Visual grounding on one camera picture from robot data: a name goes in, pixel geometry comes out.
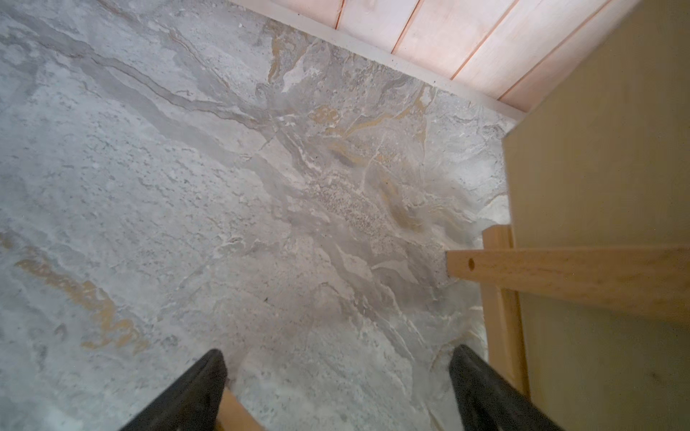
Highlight wooden easel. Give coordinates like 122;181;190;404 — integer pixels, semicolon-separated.
215;224;690;431

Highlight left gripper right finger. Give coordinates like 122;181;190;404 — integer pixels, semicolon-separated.
448;345;560;431

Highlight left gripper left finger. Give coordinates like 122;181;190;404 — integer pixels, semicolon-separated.
122;348;227;431

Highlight plywood board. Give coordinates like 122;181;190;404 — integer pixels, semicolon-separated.
503;1;689;430

